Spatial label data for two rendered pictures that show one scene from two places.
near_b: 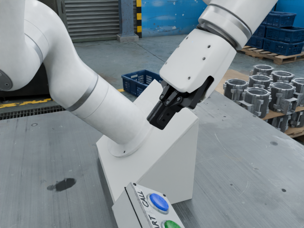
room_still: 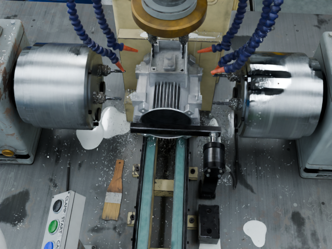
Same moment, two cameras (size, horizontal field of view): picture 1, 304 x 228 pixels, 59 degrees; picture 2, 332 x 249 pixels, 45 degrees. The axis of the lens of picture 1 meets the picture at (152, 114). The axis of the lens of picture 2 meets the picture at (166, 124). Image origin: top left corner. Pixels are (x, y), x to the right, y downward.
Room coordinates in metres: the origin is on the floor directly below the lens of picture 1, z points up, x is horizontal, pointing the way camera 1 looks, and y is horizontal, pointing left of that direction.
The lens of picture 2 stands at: (0.39, 0.33, 1.97)
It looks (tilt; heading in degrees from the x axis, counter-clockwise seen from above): 58 degrees down; 204
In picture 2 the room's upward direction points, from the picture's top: straight up
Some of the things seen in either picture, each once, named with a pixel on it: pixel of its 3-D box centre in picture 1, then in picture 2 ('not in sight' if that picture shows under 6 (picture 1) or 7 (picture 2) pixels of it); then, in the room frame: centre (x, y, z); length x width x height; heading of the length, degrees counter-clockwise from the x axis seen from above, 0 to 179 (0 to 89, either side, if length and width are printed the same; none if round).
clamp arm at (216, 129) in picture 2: not in sight; (175, 130); (-0.16, 0.11, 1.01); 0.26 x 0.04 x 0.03; 111
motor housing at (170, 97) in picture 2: not in sight; (167, 96); (-0.26, 0.05, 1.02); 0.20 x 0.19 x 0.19; 21
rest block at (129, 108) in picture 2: not in sight; (136, 105); (-0.28, -0.08, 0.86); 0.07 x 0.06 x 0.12; 111
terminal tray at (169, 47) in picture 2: not in sight; (168, 64); (-0.30, 0.03, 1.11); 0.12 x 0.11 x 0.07; 21
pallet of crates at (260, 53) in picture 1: (271, 34); not in sight; (5.29, -2.30, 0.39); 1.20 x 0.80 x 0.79; 29
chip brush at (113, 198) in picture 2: not in sight; (115, 188); (0.00, -0.02, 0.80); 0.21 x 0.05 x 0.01; 18
